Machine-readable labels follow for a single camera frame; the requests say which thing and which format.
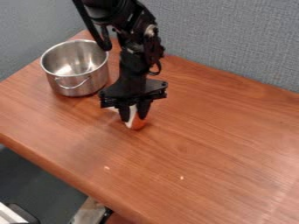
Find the white and black floor object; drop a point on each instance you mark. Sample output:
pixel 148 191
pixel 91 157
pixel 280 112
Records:
pixel 12 214

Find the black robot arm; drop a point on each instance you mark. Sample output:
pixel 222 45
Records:
pixel 127 18

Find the stainless steel pot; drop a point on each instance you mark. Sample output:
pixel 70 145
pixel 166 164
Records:
pixel 76 67

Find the white and orange toy mushroom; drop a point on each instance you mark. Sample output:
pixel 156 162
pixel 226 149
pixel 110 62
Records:
pixel 135 123

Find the metal table leg bracket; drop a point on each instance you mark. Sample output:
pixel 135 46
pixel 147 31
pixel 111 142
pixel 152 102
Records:
pixel 92 213

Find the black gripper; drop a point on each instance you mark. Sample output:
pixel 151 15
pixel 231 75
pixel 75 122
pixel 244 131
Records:
pixel 132 88

